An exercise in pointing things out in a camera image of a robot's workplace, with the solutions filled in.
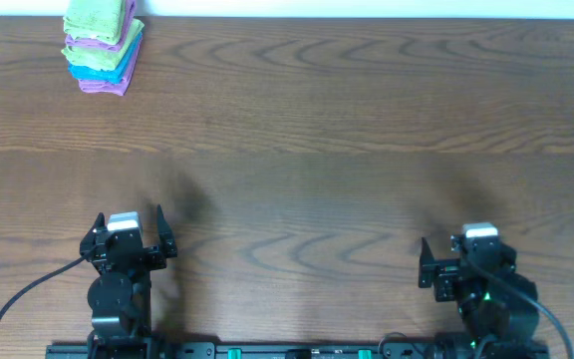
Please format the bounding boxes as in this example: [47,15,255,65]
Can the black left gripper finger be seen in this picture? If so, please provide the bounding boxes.
[156,204,178,258]
[79,212,105,260]

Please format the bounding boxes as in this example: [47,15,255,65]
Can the light green microfiber cloth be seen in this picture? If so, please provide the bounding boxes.
[63,0,126,45]

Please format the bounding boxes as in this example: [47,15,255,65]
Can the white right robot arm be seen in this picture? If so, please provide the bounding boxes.
[80,212,549,359]

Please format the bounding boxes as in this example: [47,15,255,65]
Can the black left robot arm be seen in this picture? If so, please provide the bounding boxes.
[80,205,178,358]

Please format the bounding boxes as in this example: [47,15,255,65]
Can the folded purple bottom cloth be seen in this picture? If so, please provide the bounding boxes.
[78,35,143,96]

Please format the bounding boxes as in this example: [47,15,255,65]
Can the folded blue cloth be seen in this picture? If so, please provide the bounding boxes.
[69,33,143,85]

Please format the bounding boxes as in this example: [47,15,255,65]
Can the folded olive green cloth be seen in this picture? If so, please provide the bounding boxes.
[61,19,144,71]

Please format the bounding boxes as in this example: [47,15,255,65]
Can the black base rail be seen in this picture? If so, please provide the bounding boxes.
[45,340,551,359]

